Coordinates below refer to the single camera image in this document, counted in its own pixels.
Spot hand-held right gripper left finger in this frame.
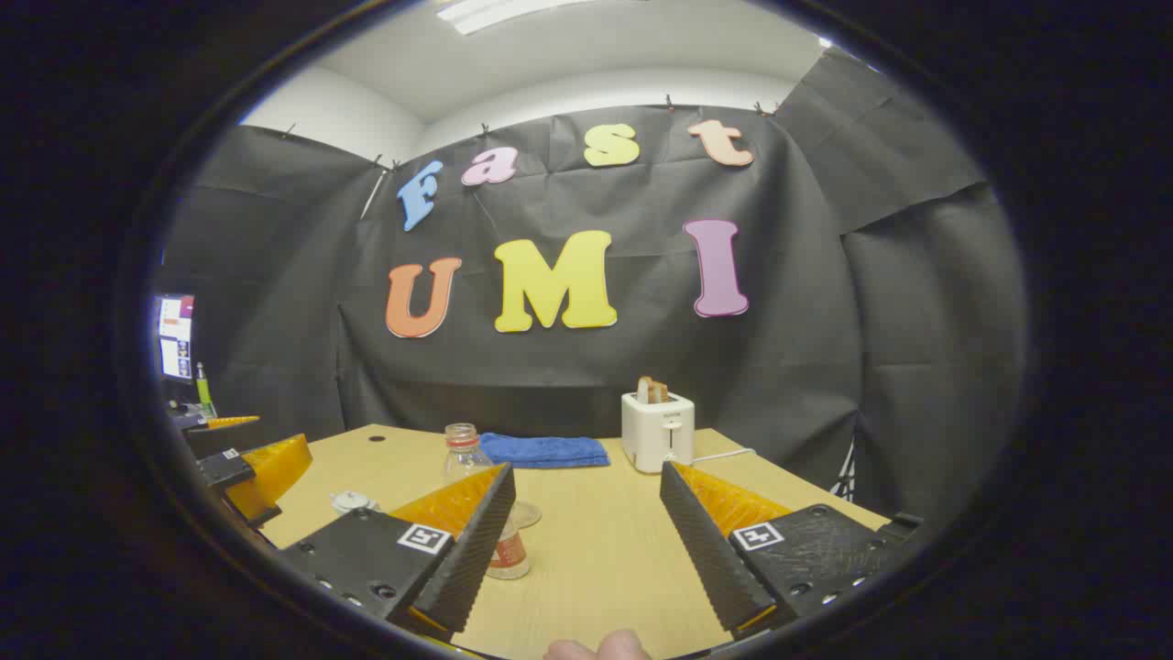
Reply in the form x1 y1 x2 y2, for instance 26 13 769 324
278 463 517 643

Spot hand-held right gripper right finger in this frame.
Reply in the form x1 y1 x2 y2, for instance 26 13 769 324
660 461 925 641

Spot clear plastic water bottle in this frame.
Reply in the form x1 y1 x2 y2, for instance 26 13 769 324
444 423 533 581

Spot computer monitor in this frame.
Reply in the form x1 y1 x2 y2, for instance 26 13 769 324
154 293 196 382

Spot blue towel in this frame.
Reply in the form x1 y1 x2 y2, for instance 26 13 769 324
479 433 611 470

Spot white toaster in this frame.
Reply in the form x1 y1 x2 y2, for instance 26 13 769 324
621 391 696 475

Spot black backdrop cloth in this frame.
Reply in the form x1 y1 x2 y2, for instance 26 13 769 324
156 46 1027 514

